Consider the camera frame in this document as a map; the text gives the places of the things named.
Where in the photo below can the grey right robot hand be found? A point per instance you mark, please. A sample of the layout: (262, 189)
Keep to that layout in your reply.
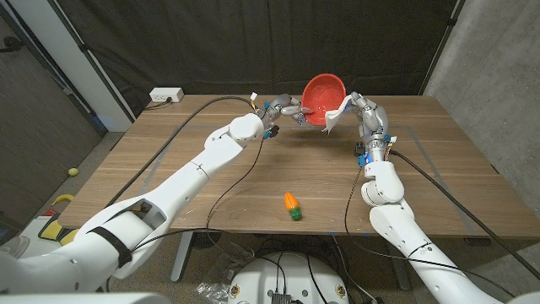
(373, 120)

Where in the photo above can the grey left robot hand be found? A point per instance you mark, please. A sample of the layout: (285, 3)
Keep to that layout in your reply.
(282, 103)

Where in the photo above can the white paper napkin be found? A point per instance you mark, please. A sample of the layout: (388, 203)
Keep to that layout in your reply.
(335, 118)

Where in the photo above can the red plastic bowl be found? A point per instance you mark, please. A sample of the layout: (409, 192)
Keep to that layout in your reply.
(322, 95)

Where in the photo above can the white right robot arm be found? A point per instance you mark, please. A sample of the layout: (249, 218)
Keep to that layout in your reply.
(405, 228)

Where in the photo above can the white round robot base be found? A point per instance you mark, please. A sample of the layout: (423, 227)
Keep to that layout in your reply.
(295, 274)

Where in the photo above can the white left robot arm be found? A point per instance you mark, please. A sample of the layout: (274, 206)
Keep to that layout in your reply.
(181, 186)

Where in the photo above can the orange green toy carrot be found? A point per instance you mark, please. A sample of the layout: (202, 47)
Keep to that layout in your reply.
(291, 202)

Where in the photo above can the yellow toy banana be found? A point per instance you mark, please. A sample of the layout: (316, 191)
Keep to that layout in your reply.
(63, 197)

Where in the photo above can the black fabric backdrop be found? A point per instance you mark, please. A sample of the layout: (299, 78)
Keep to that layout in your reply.
(211, 42)

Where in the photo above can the white power strip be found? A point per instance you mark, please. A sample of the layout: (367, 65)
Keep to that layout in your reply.
(165, 94)

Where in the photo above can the black backdrop stand pole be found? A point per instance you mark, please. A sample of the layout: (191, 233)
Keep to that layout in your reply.
(84, 48)
(452, 21)

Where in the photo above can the grey metal table leg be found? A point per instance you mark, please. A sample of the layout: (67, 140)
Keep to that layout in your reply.
(181, 257)
(401, 274)

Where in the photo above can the clear plastic bag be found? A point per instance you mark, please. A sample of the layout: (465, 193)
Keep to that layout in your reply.
(219, 278)

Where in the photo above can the small yellow ball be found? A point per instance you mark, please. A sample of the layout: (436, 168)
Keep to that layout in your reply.
(73, 172)

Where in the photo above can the yellow black foam pad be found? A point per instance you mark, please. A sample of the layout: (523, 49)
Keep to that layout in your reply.
(51, 230)
(68, 237)

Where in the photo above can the white grey sneaker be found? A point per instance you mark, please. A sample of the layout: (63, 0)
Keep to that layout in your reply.
(12, 246)

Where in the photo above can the blue black left wrist camera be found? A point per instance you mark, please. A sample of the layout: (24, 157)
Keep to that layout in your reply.
(270, 133)

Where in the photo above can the blue black wrist camera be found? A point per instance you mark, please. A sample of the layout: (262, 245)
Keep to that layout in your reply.
(361, 159)
(270, 133)

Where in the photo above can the blue black right wrist camera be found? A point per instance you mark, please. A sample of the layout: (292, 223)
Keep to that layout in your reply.
(361, 159)

